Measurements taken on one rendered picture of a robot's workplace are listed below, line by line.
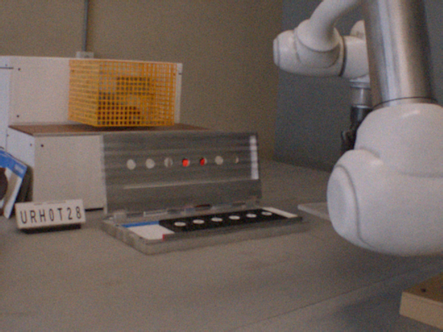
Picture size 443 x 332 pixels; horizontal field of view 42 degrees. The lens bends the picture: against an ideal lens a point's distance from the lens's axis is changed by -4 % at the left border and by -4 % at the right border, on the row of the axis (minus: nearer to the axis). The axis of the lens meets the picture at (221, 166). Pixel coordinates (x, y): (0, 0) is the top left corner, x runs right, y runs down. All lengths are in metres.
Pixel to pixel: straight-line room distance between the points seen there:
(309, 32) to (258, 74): 2.62
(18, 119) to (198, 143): 0.50
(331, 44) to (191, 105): 2.32
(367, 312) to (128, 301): 0.38
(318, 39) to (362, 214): 0.66
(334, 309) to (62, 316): 0.42
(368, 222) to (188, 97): 2.90
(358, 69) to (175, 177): 0.51
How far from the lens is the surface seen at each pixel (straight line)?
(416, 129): 0.84
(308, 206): 1.68
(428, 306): 0.97
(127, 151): 1.37
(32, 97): 1.67
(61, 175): 1.48
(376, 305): 1.02
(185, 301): 0.97
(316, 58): 1.42
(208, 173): 1.49
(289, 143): 4.08
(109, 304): 0.95
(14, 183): 1.49
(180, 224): 1.30
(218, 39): 3.78
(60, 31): 3.20
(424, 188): 0.83
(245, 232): 1.32
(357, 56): 1.46
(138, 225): 1.33
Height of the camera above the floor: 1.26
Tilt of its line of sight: 9 degrees down
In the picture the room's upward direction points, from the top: 3 degrees clockwise
